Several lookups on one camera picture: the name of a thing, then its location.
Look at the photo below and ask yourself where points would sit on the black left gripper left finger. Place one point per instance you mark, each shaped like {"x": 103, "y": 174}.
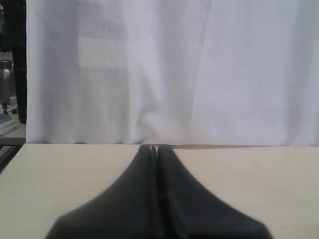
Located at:
{"x": 126, "y": 210}

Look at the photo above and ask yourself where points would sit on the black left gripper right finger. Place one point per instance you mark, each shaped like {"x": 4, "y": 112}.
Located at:
{"x": 190, "y": 211}

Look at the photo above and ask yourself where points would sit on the white backdrop curtain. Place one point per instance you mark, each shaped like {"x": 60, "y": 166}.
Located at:
{"x": 212, "y": 72}

